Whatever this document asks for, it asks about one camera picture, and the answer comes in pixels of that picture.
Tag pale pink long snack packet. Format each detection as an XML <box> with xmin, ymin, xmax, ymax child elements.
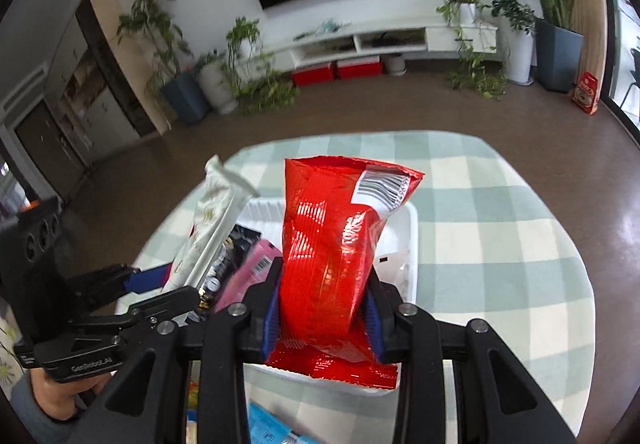
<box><xmin>374</xmin><ymin>252</ymin><xmax>408</xmax><ymax>289</ymax></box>

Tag black snack packet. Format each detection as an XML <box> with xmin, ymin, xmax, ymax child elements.
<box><xmin>195</xmin><ymin>225</ymin><xmax>262</xmax><ymax>320</ymax></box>

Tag light blue snack bag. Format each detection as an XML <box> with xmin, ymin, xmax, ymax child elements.
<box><xmin>248</xmin><ymin>403</ymin><xmax>317</xmax><ymax>444</ymax></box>

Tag blue yellow cake packet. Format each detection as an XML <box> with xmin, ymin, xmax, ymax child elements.
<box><xmin>186</xmin><ymin>381</ymin><xmax>198</xmax><ymax>444</ymax></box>

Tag red snack bag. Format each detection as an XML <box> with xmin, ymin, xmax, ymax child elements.
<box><xmin>267</xmin><ymin>156</ymin><xmax>424</xmax><ymax>390</ymax></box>

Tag person's left forearm grey sleeve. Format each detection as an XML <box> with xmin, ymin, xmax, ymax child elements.
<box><xmin>10</xmin><ymin>374</ymin><xmax>74</xmax><ymax>444</ymax></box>

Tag person's left hand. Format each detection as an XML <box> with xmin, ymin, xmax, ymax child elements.
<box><xmin>29</xmin><ymin>368</ymin><xmax>112</xmax><ymax>421</ymax></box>

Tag white plastic tray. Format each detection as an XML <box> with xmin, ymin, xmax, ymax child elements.
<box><xmin>134</xmin><ymin>198</ymin><xmax>419</xmax><ymax>396</ymax></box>

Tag tall plant blue pot left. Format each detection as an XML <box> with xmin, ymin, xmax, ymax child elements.
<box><xmin>116</xmin><ymin>0</ymin><xmax>210</xmax><ymax>124</ymax></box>

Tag plant in white pot left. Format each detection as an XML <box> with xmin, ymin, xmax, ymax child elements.
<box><xmin>193</xmin><ymin>17</ymin><xmax>298</xmax><ymax>115</ymax></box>

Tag plant in white pot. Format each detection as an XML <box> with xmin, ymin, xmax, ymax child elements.
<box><xmin>193</xmin><ymin>17</ymin><xmax>298</xmax><ymax>115</ymax></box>
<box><xmin>486</xmin><ymin>0</ymin><xmax>536</xmax><ymax>86</ymax></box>

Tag red storage box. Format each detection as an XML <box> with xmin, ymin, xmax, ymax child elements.
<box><xmin>291</xmin><ymin>56</ymin><xmax>384</xmax><ymax>87</ymax></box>

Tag white tv console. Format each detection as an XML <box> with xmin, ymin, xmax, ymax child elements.
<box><xmin>262</xmin><ymin>18</ymin><xmax>498</xmax><ymax>72</ymax></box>

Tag trailing plant on console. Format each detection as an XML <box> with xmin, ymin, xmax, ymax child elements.
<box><xmin>436</xmin><ymin>0</ymin><xmax>506</xmax><ymax>99</ymax></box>

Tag red bag on floor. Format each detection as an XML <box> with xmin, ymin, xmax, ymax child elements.
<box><xmin>572</xmin><ymin>71</ymin><xmax>600</xmax><ymax>115</ymax></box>

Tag plant in white pot right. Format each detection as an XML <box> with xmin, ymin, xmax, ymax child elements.
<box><xmin>486</xmin><ymin>0</ymin><xmax>536</xmax><ymax>86</ymax></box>

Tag black balcony chair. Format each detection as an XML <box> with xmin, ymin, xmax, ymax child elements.
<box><xmin>620</xmin><ymin>48</ymin><xmax>640</xmax><ymax>109</ymax></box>

